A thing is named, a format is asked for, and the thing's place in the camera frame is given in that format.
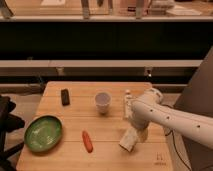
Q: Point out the orange carrot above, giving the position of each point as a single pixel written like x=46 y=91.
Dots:
x=87 y=142

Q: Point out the wooden table board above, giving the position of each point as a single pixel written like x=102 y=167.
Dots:
x=105 y=131

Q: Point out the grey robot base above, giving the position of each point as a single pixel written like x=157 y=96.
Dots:
x=197 y=97

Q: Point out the black office chair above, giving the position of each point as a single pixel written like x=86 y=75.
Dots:
x=8 y=123

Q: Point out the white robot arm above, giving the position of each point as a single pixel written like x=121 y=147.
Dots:
x=148 y=108

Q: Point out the black rectangular block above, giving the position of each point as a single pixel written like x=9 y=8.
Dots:
x=65 y=97

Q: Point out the white sponge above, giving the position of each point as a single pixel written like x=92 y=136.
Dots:
x=129 y=139

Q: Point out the green plate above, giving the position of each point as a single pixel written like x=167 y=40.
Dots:
x=43 y=134

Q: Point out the white small bottle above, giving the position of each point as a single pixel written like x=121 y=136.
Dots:
x=127 y=104

